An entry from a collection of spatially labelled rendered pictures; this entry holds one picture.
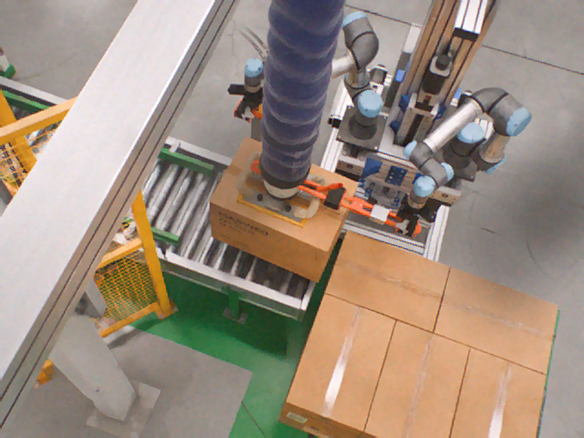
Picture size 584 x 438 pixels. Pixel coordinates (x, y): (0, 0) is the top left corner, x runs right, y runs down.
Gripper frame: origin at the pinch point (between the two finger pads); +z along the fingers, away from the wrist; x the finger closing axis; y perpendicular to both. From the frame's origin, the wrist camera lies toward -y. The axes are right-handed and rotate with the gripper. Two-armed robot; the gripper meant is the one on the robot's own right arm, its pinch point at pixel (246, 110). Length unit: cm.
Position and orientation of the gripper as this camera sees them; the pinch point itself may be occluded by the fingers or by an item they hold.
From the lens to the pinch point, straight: 316.6
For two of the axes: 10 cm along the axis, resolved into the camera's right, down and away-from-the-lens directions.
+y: 9.2, 3.8, -0.8
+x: 3.7, -8.2, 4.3
